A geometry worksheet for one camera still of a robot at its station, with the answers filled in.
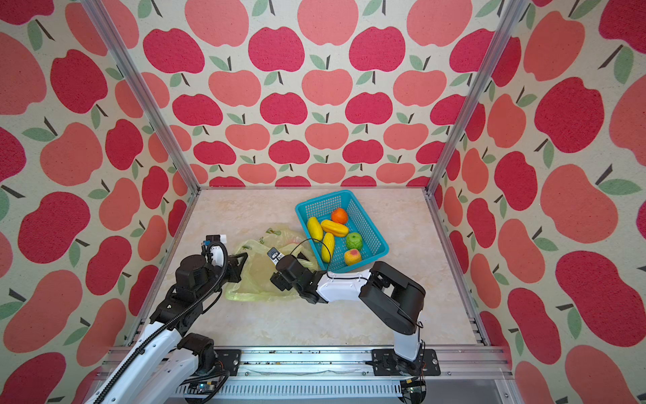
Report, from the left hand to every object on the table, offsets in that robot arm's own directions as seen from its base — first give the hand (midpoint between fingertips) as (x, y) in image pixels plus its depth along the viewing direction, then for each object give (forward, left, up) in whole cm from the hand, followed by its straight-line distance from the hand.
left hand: (248, 259), depth 76 cm
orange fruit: (+28, -30, -12) cm, 43 cm away
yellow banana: (+22, -30, -14) cm, 39 cm away
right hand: (+4, -10, -12) cm, 16 cm away
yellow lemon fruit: (+22, -20, -14) cm, 33 cm away
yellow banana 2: (+15, -26, -14) cm, 33 cm away
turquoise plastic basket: (+14, -43, -13) cm, 47 cm away
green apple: (+15, -35, -12) cm, 40 cm away
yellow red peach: (+8, -34, -12) cm, 37 cm away
